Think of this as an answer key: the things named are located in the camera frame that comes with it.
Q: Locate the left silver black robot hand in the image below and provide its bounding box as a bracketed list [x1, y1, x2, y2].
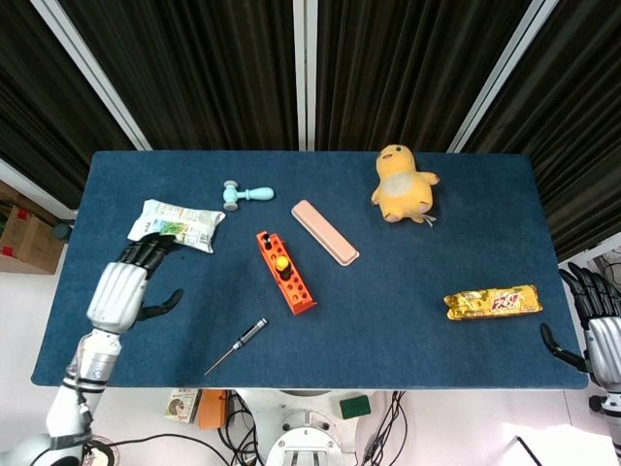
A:
[85, 232, 185, 335]

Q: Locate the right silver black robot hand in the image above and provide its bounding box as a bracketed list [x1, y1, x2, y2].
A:
[539, 261, 621, 388]

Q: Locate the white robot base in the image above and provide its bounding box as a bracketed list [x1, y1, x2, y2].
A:
[237, 387, 363, 466]

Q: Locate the silver knurled precision screwdriver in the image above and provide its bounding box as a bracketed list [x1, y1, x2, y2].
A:
[203, 317, 269, 378]

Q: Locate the orange tool holder rack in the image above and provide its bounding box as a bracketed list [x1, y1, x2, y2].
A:
[255, 230, 318, 316]

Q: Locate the white snack bag green print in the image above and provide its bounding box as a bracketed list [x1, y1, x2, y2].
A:
[127, 198, 227, 254]

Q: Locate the brown cardboard box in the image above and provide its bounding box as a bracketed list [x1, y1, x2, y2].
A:
[0, 203, 67, 276]

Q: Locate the gold foil snack package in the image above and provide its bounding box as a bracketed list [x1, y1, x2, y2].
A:
[442, 283, 543, 321]

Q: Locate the small printed carton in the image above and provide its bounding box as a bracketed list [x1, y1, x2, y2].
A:
[163, 387, 203, 423]

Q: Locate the orange box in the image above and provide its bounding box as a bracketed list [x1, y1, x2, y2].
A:
[198, 389, 229, 431]

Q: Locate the black and white sneaker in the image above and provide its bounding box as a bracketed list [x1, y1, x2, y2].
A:
[82, 438, 120, 466]

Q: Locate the light blue toy hammer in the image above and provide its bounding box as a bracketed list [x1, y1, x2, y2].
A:
[222, 180, 276, 212]

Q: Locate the pink oblong plastic case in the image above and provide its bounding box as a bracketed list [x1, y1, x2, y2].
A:
[291, 199, 361, 267]

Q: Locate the black pleated curtain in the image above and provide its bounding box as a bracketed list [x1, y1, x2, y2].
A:
[314, 0, 533, 154]
[465, 0, 621, 263]
[0, 0, 140, 210]
[57, 0, 300, 151]

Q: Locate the blue table cloth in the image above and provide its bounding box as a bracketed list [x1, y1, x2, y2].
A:
[31, 150, 589, 391]

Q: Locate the green block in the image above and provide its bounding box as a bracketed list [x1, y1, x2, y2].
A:
[339, 395, 373, 420]

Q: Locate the yellow plush duck toy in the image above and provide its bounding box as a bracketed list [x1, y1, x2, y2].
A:
[371, 143, 441, 227]

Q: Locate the white metal frame post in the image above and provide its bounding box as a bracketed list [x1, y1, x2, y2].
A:
[445, 0, 562, 154]
[292, 0, 319, 151]
[0, 157, 79, 219]
[29, 0, 154, 151]

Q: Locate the black cable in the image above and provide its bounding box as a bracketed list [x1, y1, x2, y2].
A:
[361, 390, 404, 466]
[380, 391, 409, 466]
[212, 390, 266, 466]

